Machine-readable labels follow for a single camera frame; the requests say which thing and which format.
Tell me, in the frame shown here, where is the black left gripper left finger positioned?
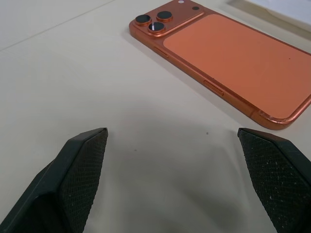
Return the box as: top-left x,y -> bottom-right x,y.
0,127 -> 109,233

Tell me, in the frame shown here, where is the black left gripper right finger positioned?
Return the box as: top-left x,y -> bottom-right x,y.
237,127 -> 311,233

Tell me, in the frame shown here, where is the white object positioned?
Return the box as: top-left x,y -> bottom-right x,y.
224,0 -> 311,41

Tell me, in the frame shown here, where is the orange smartphone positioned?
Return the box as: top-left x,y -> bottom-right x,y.
128,0 -> 311,131

